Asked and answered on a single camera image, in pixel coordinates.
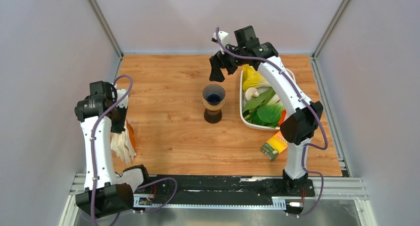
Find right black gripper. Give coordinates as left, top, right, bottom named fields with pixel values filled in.
left=210, top=42, right=246, bottom=82

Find blue glass cone dripper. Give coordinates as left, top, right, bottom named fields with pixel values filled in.
left=202, top=84, right=225, bottom=106

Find brown glass coffee carafe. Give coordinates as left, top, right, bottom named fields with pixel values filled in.
left=204, top=109, right=222, bottom=124

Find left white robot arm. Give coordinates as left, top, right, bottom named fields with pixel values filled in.
left=74, top=81, right=152, bottom=219

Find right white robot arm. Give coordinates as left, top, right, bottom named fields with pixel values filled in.
left=209, top=25, right=325, bottom=195

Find white paper coffee filters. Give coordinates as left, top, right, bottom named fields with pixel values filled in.
left=110, top=124, right=137, bottom=166

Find yellow napa cabbage toy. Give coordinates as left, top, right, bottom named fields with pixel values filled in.
left=242, top=64, right=271, bottom=91

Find white mushroom toy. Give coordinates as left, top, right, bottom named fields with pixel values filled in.
left=245, top=87, right=260, bottom=101

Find green bok choy toy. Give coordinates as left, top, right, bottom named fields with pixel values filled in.
left=242, top=88, right=280, bottom=114
left=243, top=102, right=285, bottom=126

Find white rectangular tray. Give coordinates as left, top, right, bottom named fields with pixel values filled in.
left=239, top=71, right=280, bottom=132

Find orange carrot toy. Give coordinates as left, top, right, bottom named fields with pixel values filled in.
left=277, top=110, right=287, bottom=127

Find yellow green juice box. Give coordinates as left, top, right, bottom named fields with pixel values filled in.
left=260, top=131, right=288, bottom=162

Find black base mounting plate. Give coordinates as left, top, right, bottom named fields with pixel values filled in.
left=135, top=174, right=315, bottom=206

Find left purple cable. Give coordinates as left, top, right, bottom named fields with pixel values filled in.
left=90, top=74, right=178, bottom=226

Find purple cable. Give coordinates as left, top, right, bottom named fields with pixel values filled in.
left=214, top=27, right=329, bottom=218
left=90, top=74, right=178, bottom=226

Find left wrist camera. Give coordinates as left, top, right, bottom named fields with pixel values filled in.
left=114, top=84, right=130, bottom=109

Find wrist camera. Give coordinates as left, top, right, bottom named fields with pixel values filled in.
left=114, top=84, right=130, bottom=109
left=211, top=31, right=230, bottom=54

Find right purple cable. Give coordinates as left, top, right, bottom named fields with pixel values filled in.
left=214, top=27, right=329, bottom=218

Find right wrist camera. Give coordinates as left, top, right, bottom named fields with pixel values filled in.
left=211, top=31, right=230, bottom=54

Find aluminium frame rail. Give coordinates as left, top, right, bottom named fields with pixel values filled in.
left=59, top=173, right=378, bottom=226

